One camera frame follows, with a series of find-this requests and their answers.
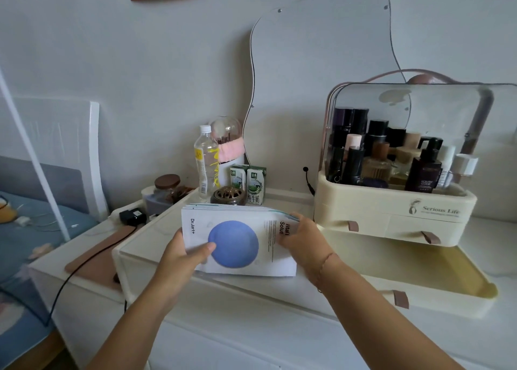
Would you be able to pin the row of cosmetic bottles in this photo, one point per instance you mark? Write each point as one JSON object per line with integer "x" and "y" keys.
{"x": 379, "y": 155}

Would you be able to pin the cream organizer drawer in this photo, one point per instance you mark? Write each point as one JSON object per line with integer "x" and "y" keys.
{"x": 436, "y": 275}

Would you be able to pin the black power adapter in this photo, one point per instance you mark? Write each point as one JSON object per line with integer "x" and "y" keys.
{"x": 132, "y": 217}

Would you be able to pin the person's left hand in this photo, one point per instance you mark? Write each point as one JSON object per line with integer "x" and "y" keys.
{"x": 177, "y": 262}

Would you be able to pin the stack of white mask packets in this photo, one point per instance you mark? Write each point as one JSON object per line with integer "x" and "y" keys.
{"x": 238, "y": 232}

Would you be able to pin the grey plastic container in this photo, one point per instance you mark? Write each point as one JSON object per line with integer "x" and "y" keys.
{"x": 155, "y": 205}

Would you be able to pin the clear plastic water bottle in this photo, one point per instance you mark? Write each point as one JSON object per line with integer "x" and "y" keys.
{"x": 206, "y": 164}

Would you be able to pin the person's right hand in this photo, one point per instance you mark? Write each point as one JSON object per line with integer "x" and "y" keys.
{"x": 309, "y": 246}

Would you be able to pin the large cream storage box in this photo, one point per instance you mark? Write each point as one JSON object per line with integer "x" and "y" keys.
{"x": 242, "y": 293}

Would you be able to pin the cream cosmetic organizer case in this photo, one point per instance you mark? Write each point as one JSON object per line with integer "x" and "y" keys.
{"x": 387, "y": 208}

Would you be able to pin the white charger plug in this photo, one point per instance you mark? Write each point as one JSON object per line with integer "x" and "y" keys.
{"x": 23, "y": 221}

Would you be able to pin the bronze incense burner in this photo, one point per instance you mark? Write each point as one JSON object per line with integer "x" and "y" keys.
{"x": 229, "y": 196}

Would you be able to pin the person's right forearm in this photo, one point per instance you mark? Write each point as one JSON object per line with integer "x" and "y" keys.
{"x": 375, "y": 321}

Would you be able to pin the person's left forearm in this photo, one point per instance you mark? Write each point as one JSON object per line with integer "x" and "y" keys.
{"x": 129, "y": 335}

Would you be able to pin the white bedside cabinet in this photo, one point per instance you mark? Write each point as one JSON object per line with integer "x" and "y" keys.
{"x": 80, "y": 313}

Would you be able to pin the bed with blue sheet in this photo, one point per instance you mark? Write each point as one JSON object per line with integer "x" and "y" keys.
{"x": 28, "y": 256}

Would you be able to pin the yellow plush toy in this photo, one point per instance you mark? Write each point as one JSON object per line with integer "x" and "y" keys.
{"x": 7, "y": 214}

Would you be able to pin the brown leather mat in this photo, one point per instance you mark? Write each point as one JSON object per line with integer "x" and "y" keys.
{"x": 101, "y": 256}

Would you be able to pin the white net pole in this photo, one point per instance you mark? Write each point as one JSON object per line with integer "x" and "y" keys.
{"x": 38, "y": 160}

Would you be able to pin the person's left thumb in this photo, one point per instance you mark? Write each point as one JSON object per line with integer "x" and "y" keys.
{"x": 200, "y": 252}

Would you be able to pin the person's right thumb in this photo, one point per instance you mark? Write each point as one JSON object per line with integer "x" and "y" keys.
{"x": 286, "y": 240}

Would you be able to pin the glass jar with brown lid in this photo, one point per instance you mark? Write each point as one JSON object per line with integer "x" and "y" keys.
{"x": 166, "y": 188}

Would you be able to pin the green white milk carton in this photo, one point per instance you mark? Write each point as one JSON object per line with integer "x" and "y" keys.
{"x": 256, "y": 184}
{"x": 238, "y": 178}

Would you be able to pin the domed pink brush holder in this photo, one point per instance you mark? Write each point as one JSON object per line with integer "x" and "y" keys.
{"x": 230, "y": 143}

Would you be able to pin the wavy frameless mirror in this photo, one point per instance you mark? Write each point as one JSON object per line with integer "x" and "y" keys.
{"x": 315, "y": 59}

